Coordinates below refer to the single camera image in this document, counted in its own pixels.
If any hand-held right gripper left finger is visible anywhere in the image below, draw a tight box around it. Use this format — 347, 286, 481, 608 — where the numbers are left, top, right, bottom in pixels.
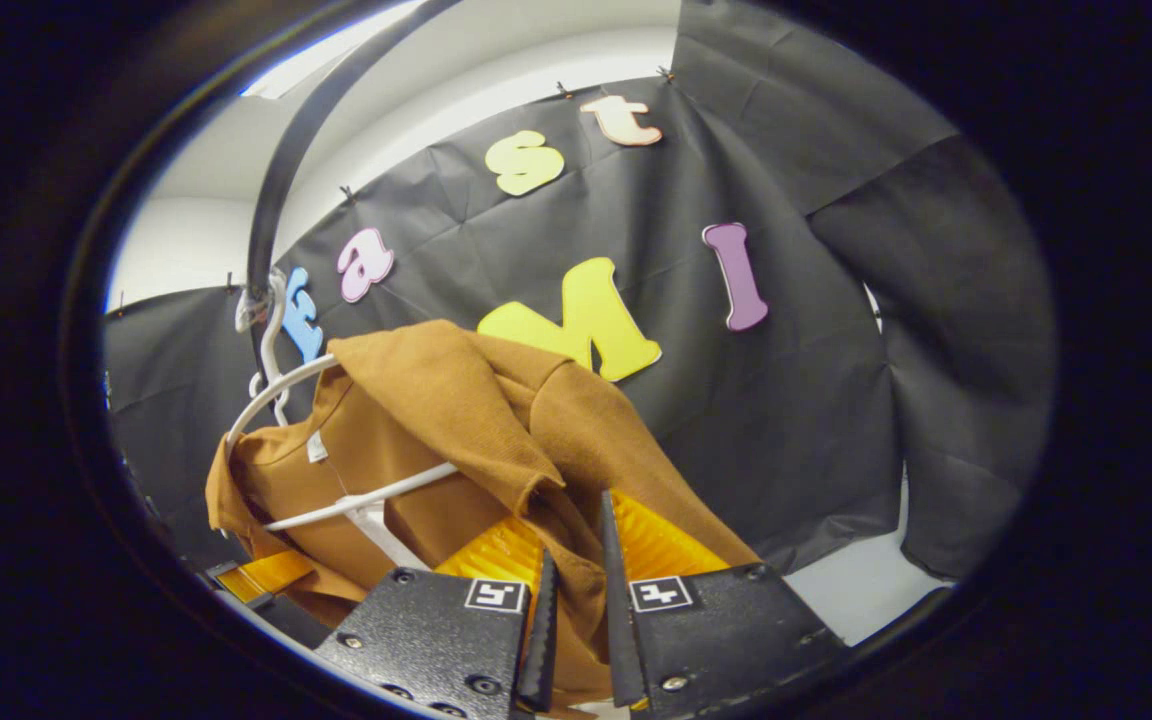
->
312, 514, 564, 720

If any brown jacket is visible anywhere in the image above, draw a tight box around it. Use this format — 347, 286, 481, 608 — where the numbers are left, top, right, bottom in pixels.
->
204, 319, 763, 717

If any white plastic clothes hanger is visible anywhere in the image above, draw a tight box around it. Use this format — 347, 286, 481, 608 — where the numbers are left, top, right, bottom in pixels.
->
225, 268, 463, 573

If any black backdrop cloth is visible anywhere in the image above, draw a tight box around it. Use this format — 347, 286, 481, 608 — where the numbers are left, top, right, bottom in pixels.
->
101, 0, 1058, 583

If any long ceiling light panel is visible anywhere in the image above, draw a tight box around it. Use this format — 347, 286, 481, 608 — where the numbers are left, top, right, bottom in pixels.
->
240, 0, 429, 100

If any clear tape wrap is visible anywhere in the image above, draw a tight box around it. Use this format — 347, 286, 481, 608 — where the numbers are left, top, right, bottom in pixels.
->
233, 282, 274, 335

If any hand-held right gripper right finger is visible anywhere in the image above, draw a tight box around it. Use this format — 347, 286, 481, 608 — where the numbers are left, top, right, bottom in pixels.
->
598, 488, 853, 720

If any black clothes rail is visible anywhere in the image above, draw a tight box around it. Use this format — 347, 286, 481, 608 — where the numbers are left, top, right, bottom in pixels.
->
245, 0, 459, 303

